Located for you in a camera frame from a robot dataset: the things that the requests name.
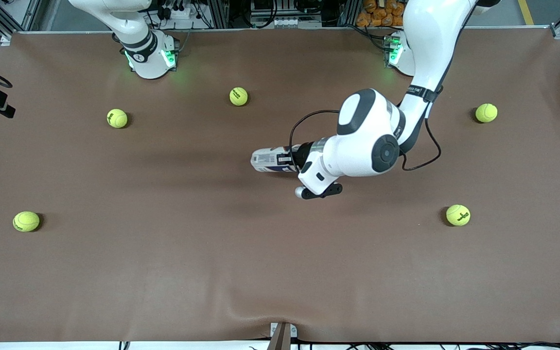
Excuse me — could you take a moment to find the clear tennis ball can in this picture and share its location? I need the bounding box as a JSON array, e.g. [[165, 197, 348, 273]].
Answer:
[[251, 145, 305, 174]]

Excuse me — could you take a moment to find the brown table mat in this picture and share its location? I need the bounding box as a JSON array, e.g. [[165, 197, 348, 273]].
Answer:
[[0, 27, 560, 343]]

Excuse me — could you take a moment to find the white power strip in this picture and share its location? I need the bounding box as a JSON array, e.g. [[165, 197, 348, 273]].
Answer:
[[251, 16, 322, 29]]

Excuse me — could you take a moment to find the orange packets pile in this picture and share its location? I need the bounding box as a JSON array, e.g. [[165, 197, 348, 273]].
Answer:
[[356, 0, 407, 27]]

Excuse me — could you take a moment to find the white strip with black plugs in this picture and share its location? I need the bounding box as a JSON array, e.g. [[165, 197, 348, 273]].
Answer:
[[161, 1, 196, 20]]

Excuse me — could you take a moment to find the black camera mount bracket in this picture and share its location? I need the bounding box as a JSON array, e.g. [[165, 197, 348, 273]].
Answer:
[[303, 183, 344, 200]]

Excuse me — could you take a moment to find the metal table edge bracket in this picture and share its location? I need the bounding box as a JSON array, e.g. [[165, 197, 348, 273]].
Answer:
[[268, 322, 298, 350]]

